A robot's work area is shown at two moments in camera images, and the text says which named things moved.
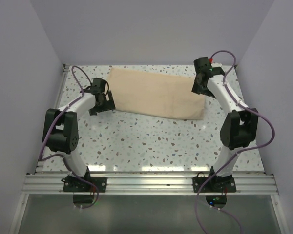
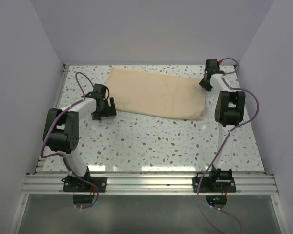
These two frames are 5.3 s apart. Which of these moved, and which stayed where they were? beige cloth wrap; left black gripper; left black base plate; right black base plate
Moved: left black gripper
Stayed: right black base plate; beige cloth wrap; left black base plate
